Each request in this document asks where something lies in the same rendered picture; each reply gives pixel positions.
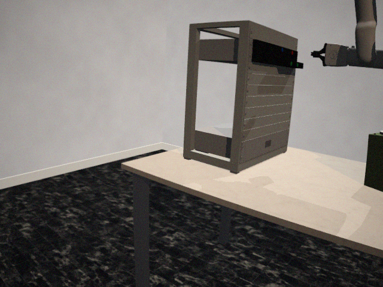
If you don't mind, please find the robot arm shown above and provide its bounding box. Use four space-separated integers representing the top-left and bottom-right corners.
347 0 383 69

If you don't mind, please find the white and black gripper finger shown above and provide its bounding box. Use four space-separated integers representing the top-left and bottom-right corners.
311 54 326 66
311 43 327 54

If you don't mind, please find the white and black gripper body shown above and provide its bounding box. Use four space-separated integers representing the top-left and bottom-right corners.
324 44 349 67

